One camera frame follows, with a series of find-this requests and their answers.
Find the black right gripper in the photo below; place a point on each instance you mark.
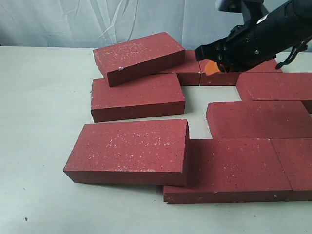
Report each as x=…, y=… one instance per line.
x=246, y=46

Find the red brick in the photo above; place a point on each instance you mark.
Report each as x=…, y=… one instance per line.
x=231, y=170
x=151, y=96
x=154, y=152
x=230, y=79
x=189, y=72
x=295, y=156
x=126, y=61

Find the red brick top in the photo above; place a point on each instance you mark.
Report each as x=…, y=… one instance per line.
x=126, y=61

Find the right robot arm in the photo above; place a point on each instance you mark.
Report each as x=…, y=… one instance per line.
x=294, y=28

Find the red brick right third row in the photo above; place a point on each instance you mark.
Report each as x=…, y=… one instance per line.
x=264, y=119

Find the red brick right second row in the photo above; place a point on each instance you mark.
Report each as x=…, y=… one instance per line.
x=276, y=87

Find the white wrinkled backdrop cloth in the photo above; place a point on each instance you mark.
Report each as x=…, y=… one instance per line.
x=98, y=23

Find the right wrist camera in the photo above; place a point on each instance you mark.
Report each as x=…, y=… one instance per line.
x=251, y=10

